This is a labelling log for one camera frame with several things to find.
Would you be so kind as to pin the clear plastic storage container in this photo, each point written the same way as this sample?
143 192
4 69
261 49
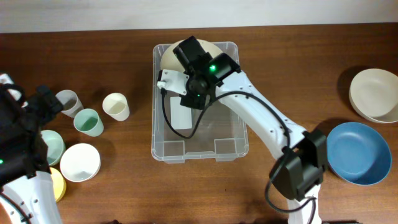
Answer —
221 134

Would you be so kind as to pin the cream large bowl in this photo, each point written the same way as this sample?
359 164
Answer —
170 62

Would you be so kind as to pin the cream plastic cup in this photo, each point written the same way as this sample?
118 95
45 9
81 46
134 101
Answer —
116 105

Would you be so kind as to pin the mint green plastic cup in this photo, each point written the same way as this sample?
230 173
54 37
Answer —
88 121

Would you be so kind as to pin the grey plastic cup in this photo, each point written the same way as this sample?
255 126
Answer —
70 101

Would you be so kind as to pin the white small bowl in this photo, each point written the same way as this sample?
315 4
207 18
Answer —
80 162

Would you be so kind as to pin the mint green small bowl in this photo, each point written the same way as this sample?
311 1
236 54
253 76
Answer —
55 146

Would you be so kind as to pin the yellow small bowl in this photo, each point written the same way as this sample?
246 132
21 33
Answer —
59 184

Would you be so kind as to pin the blue large bowl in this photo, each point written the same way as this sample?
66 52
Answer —
358 154

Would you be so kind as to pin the beige large bowl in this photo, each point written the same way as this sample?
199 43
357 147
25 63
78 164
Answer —
373 95

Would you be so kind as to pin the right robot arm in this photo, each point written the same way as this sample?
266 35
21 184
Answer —
300 156

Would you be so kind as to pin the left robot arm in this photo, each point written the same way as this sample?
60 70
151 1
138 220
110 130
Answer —
26 185

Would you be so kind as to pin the white label sticker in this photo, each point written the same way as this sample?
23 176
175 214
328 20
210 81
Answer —
181 116

